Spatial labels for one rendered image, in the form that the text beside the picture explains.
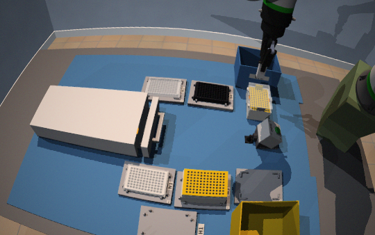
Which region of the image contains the beige rectangular plate nest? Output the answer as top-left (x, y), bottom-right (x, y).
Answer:
top-left (187, 80), bottom-right (233, 111)

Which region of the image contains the yellow bin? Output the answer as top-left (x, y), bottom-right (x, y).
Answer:
top-left (230, 201), bottom-right (300, 235)

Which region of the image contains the blue bench mat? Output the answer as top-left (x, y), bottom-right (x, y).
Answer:
top-left (7, 55), bottom-right (320, 235)

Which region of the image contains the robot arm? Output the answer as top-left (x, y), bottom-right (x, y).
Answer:
top-left (258, 0), bottom-right (375, 115)

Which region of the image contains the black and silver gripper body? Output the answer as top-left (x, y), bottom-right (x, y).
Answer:
top-left (261, 19), bottom-right (285, 48)

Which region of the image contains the blue open-top bin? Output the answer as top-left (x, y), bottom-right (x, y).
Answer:
top-left (234, 46), bottom-right (282, 93)

